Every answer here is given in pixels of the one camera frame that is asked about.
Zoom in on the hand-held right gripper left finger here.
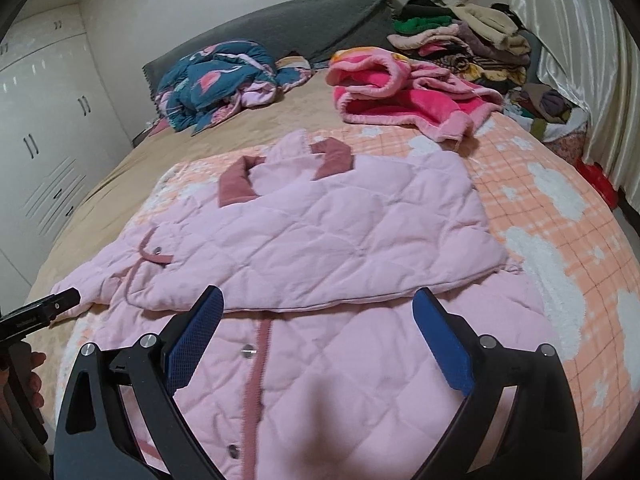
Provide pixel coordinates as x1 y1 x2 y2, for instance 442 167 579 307
52 285 225 480

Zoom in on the heap of dark clothes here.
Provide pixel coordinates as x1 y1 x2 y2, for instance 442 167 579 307
505 82 581 126

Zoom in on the pile of folded clothes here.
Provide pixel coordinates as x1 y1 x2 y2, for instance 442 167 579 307
387 0 533 88

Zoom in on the pink quilted jacket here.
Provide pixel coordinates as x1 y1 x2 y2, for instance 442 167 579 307
50 130 551 480

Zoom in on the white wardrobe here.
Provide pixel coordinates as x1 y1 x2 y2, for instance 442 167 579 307
0 2 133 311

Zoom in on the hot pink fleece robe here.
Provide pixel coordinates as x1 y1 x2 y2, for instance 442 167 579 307
326 46 506 145

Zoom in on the person's left hand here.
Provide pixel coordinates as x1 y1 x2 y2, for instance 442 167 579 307
25 351 48 411

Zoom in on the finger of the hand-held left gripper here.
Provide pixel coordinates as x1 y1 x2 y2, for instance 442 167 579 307
37 287 82 322

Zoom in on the red bag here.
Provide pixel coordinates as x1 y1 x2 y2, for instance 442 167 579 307
575 157 619 211

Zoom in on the floral fabric basket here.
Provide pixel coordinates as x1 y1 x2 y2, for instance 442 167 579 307
502 85 592 145

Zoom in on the gray headboard cushion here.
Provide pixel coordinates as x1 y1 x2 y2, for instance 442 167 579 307
142 0 401 96

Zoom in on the beige bed sheet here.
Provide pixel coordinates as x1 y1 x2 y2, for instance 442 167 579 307
22 57 351 321

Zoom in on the white satin curtain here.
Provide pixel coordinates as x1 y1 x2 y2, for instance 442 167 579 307
502 0 640 221

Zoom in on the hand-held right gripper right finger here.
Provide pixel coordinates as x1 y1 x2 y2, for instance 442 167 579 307
412 287 584 480

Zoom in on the beige striped cloth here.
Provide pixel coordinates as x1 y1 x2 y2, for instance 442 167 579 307
275 55 315 75

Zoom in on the orange plaid flower blanket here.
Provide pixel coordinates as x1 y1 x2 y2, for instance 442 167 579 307
55 122 640 480

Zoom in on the blue flamingo print garment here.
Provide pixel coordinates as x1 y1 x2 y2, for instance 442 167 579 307
152 39 318 136

